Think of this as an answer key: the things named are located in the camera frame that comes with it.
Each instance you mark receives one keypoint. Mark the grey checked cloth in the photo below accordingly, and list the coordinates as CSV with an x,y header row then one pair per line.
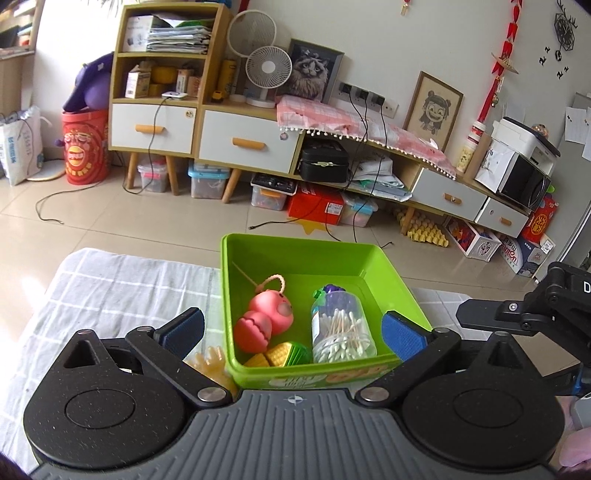
x,y
110,294

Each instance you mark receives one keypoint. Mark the purple plush toy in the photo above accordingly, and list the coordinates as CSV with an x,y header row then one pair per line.
x,y
92,86

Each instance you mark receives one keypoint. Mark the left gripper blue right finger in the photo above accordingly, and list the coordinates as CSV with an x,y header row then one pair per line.
x,y
421,353

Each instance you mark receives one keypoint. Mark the toy corn cob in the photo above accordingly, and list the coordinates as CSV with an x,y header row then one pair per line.
x,y
285,354

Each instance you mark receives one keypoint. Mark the red round bucket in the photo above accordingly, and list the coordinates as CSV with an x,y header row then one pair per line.
x,y
85,145

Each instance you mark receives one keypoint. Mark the pink checked cloth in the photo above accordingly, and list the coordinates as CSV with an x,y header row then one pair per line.
x,y
298,114

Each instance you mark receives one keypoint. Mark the clear storage box blue lid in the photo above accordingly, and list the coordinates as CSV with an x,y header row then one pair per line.
x,y
207,181

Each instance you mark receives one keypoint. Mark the white shopping bag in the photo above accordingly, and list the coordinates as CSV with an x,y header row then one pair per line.
x,y
22,154

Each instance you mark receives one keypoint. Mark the tan rubber hand toy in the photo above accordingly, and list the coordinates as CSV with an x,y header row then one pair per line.
x,y
212,365

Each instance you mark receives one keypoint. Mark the white printer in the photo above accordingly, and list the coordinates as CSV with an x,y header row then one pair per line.
x,y
528,142

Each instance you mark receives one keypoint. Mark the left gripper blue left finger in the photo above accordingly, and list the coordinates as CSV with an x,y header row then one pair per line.
x,y
161,351

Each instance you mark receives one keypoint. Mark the clear cotton swab jar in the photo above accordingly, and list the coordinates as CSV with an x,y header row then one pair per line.
x,y
340,331

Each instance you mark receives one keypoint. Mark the black case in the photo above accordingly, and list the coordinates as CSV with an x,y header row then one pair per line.
x,y
323,160

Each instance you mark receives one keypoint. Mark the small white fan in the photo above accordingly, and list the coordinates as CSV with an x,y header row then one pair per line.
x,y
267,68

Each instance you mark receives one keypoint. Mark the purple toy grapes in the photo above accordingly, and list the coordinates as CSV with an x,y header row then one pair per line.
x,y
331,288

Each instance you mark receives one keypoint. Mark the large white fan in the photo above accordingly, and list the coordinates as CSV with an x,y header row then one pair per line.
x,y
248,31

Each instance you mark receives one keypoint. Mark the clear storage box pink lid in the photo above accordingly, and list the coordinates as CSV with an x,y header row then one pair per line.
x,y
153,175

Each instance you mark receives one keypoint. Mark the framed cartoon drawing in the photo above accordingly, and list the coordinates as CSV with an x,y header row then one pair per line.
x,y
434,110

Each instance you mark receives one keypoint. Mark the framed cat picture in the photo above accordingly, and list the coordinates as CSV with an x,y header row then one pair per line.
x,y
315,71

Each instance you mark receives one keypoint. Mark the black microwave oven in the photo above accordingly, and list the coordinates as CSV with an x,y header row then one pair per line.
x,y
510,175

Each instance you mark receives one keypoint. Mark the green plastic bin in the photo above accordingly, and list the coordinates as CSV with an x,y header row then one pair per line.
x,y
307,265

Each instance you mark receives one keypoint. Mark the pink toy pig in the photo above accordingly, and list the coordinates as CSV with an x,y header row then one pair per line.
x,y
270,314

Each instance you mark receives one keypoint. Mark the red cardboard box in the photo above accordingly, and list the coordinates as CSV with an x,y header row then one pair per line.
x,y
316,203

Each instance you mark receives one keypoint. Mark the wooden cabinet with white drawers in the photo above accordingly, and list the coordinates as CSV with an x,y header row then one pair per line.
x,y
245,138

